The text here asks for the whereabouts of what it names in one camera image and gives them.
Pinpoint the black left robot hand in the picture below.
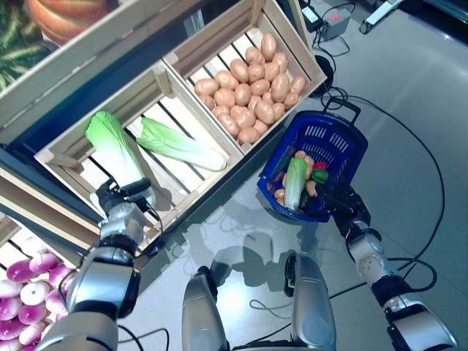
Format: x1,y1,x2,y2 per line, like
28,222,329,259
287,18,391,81
95,178,159,220

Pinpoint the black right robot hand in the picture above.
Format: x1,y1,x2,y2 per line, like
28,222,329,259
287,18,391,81
316,177,371,226

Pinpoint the green white napa cabbage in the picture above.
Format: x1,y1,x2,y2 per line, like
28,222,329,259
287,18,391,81
135,116,228,172
85,110,156,213
283,156,311,211

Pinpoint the blue plastic shopping basket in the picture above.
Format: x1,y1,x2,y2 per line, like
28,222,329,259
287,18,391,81
257,97,369,224

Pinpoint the wooden vegetable display stand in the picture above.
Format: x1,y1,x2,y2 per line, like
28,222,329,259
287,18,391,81
0,0,315,351

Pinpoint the wooden cabbage crate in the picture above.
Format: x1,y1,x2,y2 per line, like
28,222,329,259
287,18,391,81
34,60,245,253

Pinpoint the purple white turnip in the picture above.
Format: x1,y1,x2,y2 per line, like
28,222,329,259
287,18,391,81
18,323,47,347
44,288,69,317
29,252,61,274
20,281,52,305
6,260,36,283
47,265,74,288
0,320,29,341
0,296,23,322
18,303,48,325

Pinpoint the silver right robot leg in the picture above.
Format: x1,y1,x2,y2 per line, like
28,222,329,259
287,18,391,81
283,250,337,351

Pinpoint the silver robot leg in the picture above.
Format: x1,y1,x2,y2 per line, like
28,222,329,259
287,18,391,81
283,250,337,351
181,265,230,351

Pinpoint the wooden turnip crate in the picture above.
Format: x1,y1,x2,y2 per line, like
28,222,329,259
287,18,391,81
0,215,96,351

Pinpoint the silver left robot leg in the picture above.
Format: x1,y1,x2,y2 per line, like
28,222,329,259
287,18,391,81
181,265,230,351

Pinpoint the wooden pumpkin crate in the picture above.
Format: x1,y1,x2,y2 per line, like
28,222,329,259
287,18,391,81
0,0,205,137

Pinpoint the wooden potato crate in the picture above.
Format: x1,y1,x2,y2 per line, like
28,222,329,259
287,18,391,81
162,0,329,156

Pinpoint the grey box with red label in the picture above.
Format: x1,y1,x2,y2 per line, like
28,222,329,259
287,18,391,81
321,9,352,39

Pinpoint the green striped pumpkin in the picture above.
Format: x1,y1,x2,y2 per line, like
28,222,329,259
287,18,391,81
0,3,52,92

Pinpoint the orange pumpkin with green stem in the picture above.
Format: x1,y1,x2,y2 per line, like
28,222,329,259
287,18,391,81
27,0,120,45

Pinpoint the clear price tag holder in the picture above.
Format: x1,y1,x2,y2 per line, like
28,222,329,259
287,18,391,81
184,10,205,38

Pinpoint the black power adapter brick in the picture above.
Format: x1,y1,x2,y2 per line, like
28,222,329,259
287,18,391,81
299,1,325,26

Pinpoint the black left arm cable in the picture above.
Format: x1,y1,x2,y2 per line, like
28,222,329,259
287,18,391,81
144,203,165,244

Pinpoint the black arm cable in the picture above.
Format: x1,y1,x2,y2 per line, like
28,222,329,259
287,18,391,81
144,203,165,244
328,255,439,299

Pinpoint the long black floor cable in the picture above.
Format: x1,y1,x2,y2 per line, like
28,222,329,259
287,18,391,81
321,86,446,293

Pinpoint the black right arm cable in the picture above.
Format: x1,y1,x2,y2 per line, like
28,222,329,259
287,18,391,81
328,255,439,299

